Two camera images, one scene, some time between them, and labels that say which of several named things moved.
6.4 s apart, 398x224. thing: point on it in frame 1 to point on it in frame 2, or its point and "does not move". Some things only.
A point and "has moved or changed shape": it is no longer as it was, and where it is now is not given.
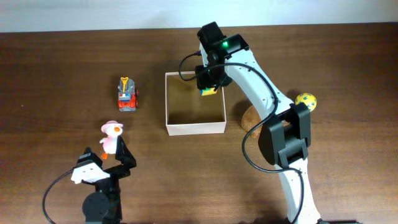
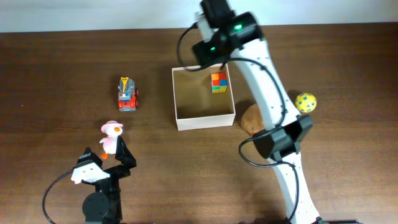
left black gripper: [127, 159] does not move
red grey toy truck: [128, 96] does not move
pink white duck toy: [112, 129] does not move
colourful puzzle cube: [208, 91] has moved or changed shape
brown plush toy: [250, 118] does not move
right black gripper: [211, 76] to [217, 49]
